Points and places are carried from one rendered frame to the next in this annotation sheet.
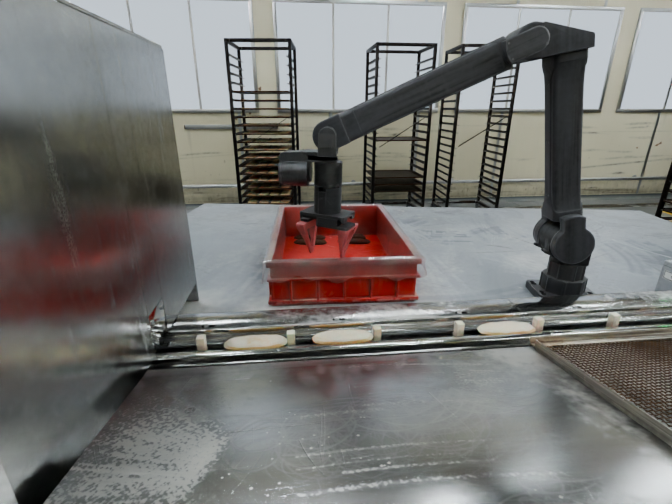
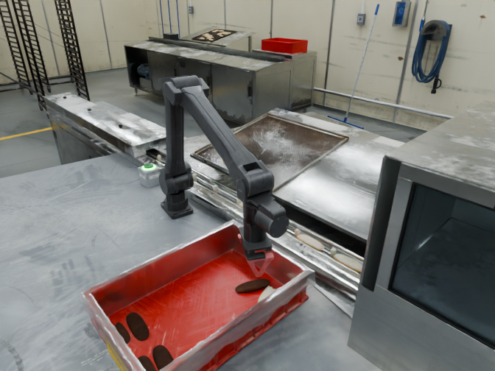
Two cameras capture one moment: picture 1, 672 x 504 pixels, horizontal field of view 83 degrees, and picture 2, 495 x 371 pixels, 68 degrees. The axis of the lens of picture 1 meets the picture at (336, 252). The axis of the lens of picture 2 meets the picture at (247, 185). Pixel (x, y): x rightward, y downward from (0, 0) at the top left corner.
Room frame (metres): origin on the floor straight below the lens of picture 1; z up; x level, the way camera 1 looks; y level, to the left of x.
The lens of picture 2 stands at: (1.26, 0.61, 1.55)
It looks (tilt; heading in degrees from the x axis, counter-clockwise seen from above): 28 degrees down; 232
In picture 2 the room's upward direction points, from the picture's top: straight up
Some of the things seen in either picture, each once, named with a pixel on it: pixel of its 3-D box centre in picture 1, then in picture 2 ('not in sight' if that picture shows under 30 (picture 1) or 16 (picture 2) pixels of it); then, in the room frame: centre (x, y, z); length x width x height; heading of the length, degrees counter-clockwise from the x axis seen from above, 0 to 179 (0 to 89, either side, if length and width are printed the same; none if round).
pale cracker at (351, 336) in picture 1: (342, 336); (310, 241); (0.53, -0.01, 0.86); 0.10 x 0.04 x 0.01; 96
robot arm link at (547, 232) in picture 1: (562, 244); (177, 183); (0.74, -0.47, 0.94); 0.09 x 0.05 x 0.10; 86
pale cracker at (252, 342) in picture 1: (255, 341); (349, 262); (0.52, 0.13, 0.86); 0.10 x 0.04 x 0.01; 96
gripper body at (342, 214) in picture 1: (327, 202); (254, 230); (0.78, 0.02, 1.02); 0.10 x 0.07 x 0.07; 66
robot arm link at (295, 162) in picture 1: (308, 156); (265, 204); (0.78, 0.06, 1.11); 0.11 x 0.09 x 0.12; 86
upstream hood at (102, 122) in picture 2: not in sight; (96, 118); (0.69, -1.60, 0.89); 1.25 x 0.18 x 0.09; 96
